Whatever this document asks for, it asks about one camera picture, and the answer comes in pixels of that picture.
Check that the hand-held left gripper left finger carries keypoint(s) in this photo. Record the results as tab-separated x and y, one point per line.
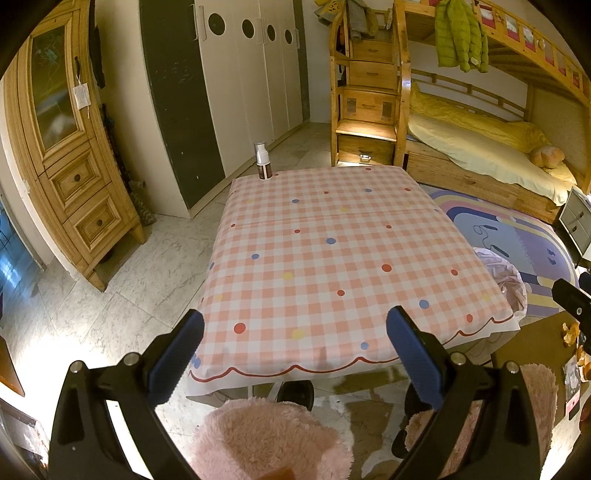
175	350

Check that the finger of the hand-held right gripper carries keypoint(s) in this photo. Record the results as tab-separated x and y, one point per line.
572	297

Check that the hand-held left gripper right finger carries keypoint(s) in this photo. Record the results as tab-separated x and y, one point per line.
415	350

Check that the clear plastic bag bin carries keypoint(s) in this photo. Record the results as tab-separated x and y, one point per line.
503	277

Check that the small orange toy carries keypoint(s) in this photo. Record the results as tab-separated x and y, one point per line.
571	333
585	364

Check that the small white cabinet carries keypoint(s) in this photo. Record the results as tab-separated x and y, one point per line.
575	226

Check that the printed booklet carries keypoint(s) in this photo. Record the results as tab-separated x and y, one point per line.
573	387

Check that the purple rainbow rug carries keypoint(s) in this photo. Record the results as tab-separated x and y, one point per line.
498	221

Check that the pink checkered tablecloth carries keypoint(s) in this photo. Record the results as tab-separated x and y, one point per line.
332	277

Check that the tan plush toy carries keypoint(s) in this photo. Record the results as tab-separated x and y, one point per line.
547	156

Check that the wooden bunk bed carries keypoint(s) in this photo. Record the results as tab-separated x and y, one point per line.
489	180

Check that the pale yellow mattress sheet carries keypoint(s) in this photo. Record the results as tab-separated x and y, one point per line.
489	157

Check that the dark orange board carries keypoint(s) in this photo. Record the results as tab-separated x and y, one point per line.
10	369

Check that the dark clutter pile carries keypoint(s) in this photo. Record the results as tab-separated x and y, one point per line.
131	184

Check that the wooden glass-door cabinet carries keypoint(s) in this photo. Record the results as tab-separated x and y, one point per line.
74	175

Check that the white brown spray bottle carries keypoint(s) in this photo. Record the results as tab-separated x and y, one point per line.
263	166

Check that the yellow quilt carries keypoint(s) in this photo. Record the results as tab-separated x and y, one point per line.
471	120

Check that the wooden stair drawers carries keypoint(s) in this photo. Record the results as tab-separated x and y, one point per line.
369	101

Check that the black chalkboard panel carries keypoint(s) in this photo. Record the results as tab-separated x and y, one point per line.
180	92

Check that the white paper tag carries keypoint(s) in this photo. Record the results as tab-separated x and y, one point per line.
82	97

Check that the green puffer jacket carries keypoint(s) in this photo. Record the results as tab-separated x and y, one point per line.
459	39

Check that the white wardrobe with round holes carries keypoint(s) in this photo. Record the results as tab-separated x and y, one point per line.
258	78

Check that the dark hanging cloth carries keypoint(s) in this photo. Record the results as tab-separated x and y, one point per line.
97	57

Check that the grey hanging jacket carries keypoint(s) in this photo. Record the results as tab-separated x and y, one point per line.
362	18

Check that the yellow hanging cloth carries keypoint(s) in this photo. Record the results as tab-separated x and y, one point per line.
328	8

